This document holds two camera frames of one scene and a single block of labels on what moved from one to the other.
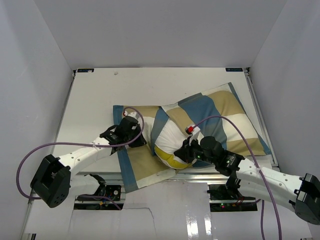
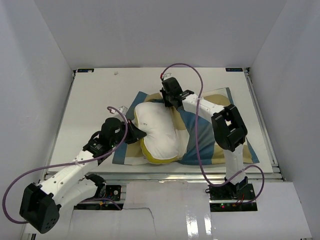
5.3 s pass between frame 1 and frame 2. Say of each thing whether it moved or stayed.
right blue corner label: stayed
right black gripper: moved
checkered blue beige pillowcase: moved
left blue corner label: stayed
